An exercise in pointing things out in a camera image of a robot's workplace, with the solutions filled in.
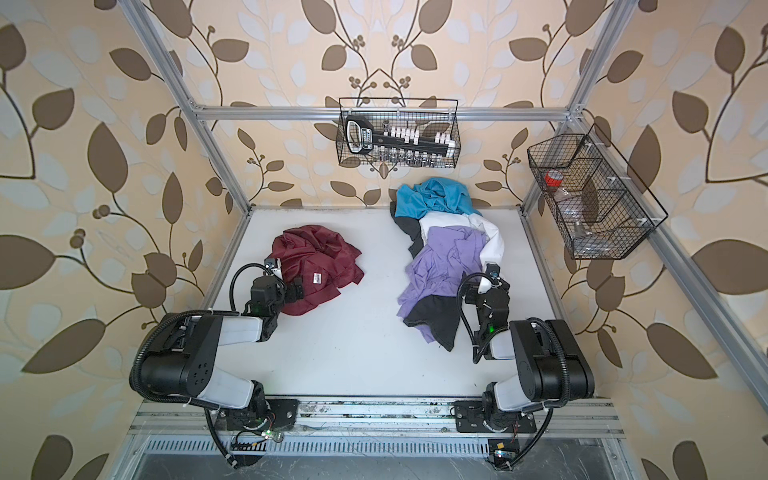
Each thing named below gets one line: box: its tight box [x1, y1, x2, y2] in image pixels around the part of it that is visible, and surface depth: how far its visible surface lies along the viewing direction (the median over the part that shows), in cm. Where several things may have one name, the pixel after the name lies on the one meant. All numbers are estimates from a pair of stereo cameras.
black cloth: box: [390, 201, 464, 352], surface depth 94 cm
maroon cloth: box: [270, 225, 364, 315], surface depth 98 cm
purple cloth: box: [397, 226, 489, 344], surface depth 98 cm
